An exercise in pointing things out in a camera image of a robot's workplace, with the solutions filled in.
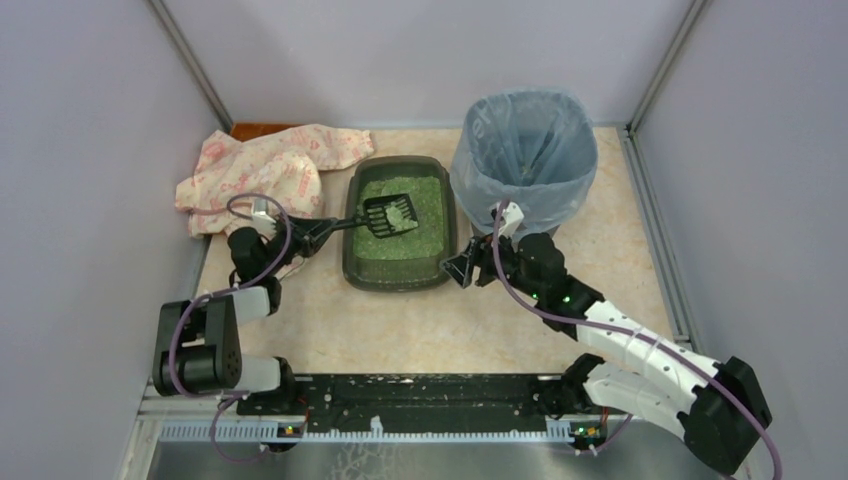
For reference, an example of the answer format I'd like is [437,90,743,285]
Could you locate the grey trash bin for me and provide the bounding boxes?
[513,223,560,243]

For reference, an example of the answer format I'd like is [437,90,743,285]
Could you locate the blue plastic bin liner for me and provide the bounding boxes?
[449,88,599,236]

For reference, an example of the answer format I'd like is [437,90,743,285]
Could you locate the dark green litter box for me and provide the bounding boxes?
[342,155,457,292]

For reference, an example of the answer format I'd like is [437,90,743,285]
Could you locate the black litter scoop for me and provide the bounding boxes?
[331,193,419,239]

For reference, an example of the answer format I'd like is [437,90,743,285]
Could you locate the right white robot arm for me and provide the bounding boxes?
[440,234,772,476]

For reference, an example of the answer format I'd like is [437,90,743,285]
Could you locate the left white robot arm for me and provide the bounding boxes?
[152,217,344,397]

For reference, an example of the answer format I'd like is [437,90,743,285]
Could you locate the green litter pellets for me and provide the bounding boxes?
[352,176,445,260]

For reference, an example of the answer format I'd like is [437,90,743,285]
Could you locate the patterned cream cloth bag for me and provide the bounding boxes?
[175,124,375,238]

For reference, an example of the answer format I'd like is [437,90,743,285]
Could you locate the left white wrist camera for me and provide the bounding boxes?
[251,204,276,239]

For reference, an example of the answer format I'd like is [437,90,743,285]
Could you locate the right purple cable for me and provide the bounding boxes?
[490,198,784,480]

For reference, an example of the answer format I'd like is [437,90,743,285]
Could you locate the purple cable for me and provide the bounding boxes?
[166,193,294,465]
[490,198,784,480]

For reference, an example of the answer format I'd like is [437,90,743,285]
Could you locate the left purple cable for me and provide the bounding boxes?
[166,193,294,465]

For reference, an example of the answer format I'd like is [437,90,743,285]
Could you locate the aluminium frame rail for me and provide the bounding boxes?
[135,376,737,446]

